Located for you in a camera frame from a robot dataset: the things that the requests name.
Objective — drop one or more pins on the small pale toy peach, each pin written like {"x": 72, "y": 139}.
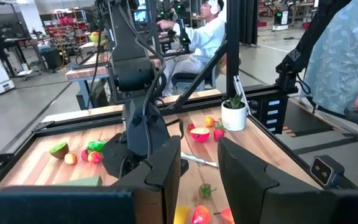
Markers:
{"x": 70, "y": 158}

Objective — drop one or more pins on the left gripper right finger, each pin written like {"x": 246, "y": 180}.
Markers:
{"x": 247, "y": 186}

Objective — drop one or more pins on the green toy kiwi slice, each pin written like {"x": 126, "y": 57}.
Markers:
{"x": 96, "y": 145}

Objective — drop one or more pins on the office chair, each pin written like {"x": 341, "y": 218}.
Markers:
{"x": 191, "y": 76}

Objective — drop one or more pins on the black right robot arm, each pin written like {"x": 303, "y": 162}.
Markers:
{"x": 135, "y": 68}

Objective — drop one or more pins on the wooden table blue legs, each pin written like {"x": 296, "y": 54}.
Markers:
{"x": 85, "y": 73}

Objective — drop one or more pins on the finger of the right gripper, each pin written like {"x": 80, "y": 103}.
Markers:
{"x": 115, "y": 155}
{"x": 184, "y": 166}

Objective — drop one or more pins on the small red toy fruit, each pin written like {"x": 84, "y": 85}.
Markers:
{"x": 84, "y": 154}

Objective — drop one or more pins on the pale green perforated metal shelf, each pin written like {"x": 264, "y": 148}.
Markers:
{"x": 85, "y": 182}

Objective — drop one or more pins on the white pot with succulent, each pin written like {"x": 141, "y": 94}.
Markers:
{"x": 233, "y": 119}

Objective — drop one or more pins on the yellow toy lemon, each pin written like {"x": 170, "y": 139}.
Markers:
{"x": 181, "y": 215}

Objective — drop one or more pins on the small orange toy peach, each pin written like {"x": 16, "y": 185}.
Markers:
{"x": 200, "y": 215}
{"x": 209, "y": 121}

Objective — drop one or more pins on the shelf with red bins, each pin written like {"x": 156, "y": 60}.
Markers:
{"x": 65, "y": 21}

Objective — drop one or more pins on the small orange toy pear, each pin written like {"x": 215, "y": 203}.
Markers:
{"x": 227, "y": 215}

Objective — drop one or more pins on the black electronics box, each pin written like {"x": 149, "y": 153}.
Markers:
{"x": 269, "y": 115}

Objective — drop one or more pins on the red-yellow toy peach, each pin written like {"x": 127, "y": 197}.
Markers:
{"x": 95, "y": 157}

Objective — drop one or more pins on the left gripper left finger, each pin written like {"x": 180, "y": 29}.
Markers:
{"x": 163, "y": 168}

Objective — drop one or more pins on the silver toy knife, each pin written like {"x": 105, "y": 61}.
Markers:
{"x": 197, "y": 159}

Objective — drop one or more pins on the person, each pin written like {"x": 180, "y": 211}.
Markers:
{"x": 343, "y": 56}
{"x": 204, "y": 37}

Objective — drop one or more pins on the black aluminium table frame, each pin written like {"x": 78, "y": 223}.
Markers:
{"x": 233, "y": 46}

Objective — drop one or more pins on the small black camera box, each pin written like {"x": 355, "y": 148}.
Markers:
{"x": 325, "y": 169}

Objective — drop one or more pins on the tiny red toy strawberry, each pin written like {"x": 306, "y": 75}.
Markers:
{"x": 191, "y": 126}

